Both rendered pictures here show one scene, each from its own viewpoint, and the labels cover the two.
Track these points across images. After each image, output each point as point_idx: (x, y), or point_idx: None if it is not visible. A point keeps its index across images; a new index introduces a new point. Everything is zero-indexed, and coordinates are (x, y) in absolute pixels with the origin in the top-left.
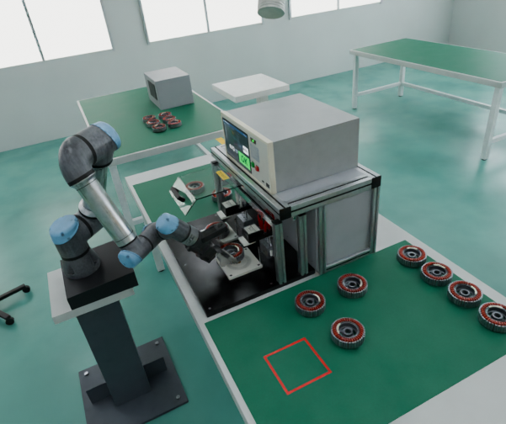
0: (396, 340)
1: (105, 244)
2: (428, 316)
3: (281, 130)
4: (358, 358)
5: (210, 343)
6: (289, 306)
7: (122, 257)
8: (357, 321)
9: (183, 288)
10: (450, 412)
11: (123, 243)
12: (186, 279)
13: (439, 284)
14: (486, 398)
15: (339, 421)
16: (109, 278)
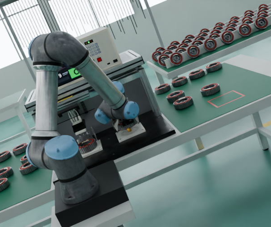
0: (218, 82)
1: (57, 188)
2: (205, 80)
3: (94, 32)
4: (226, 87)
5: (199, 125)
6: (180, 111)
7: (131, 106)
8: (205, 85)
9: (138, 152)
10: (259, 67)
11: (124, 97)
12: (129, 153)
13: (186, 80)
14: (254, 64)
15: (262, 82)
16: (111, 170)
